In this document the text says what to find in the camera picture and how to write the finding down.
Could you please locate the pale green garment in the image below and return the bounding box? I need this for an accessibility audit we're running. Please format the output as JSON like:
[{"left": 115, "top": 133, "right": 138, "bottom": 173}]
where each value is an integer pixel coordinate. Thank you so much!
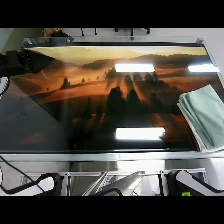
[{"left": 176, "top": 83, "right": 224, "bottom": 154}]

